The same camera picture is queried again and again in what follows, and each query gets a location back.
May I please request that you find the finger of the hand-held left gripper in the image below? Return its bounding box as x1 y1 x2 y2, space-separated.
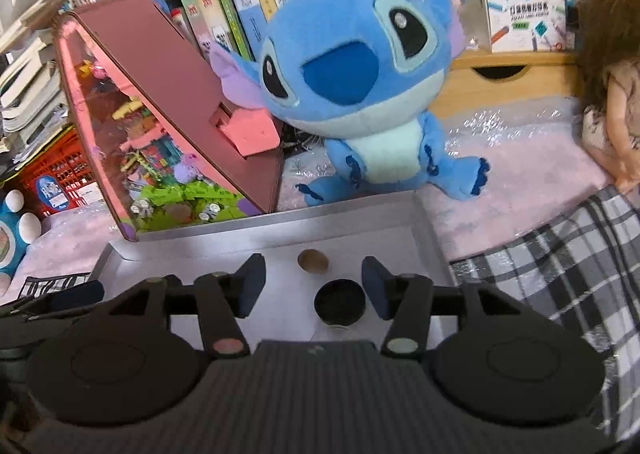
0 279 106 326

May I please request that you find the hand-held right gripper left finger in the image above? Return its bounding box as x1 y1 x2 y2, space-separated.
100 253 267 360

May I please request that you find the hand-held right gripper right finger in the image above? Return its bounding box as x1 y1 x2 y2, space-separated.
361 255 534 360

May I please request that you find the black round cap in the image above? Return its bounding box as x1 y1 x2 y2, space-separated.
314 279 367 326

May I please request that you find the white cardboard box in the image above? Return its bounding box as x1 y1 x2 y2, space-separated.
90 190 458 350

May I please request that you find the brown walnut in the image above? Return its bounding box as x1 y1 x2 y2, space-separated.
297 249 331 274

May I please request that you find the blue white cat plush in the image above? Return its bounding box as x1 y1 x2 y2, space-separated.
0 189 43 296

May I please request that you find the red plastic crate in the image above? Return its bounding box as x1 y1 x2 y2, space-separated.
10 124 108 217

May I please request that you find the black white plaid cloth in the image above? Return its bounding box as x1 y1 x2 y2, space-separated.
25 184 640 441

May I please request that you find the pink triangular diorama house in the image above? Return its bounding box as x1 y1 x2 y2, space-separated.
52 0 285 241

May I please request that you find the stack of white books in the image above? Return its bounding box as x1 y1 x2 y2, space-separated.
0 0 326 155

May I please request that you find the blue alien plush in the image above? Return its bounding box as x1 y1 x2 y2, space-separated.
207 0 493 207

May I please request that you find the wooden drawer box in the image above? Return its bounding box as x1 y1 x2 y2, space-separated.
432 50 586 117

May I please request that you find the long-haired baby doll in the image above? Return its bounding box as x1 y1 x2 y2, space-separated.
575 0 640 195

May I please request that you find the white printed carton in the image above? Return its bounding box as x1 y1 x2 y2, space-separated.
462 0 571 54

